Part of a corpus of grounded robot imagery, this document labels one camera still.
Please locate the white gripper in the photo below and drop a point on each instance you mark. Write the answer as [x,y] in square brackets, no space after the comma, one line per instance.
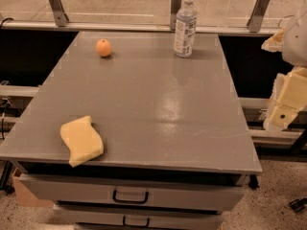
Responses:
[295,43]

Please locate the clear blue plastic bottle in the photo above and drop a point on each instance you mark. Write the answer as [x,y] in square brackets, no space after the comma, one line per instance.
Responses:
[185,30]

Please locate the upper grey drawer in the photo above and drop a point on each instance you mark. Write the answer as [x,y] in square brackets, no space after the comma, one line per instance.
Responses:
[132,193]

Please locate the grey drawer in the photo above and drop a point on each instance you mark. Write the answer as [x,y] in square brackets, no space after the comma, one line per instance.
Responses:
[132,193]
[138,218]

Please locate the orange fruit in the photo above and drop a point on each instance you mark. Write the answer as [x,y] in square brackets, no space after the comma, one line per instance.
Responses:
[103,48]

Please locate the yellow sponge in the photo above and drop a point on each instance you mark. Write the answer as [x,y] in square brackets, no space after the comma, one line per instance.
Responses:
[82,140]

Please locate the lower grey drawer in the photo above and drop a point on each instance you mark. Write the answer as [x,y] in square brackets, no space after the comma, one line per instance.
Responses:
[138,218]

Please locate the right metal bracket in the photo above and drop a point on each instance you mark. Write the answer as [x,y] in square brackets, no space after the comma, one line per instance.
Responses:
[255,21]

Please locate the metal bracket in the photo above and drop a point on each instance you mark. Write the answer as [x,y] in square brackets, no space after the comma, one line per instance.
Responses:
[175,6]
[60,17]
[255,21]

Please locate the middle metal bracket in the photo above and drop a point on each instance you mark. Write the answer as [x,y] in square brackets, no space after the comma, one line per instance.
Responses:
[175,6]

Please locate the left metal bracket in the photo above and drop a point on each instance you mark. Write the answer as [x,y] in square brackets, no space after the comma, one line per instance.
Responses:
[60,17]

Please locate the metal rail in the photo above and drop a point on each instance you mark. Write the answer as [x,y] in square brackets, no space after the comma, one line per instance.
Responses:
[81,26]

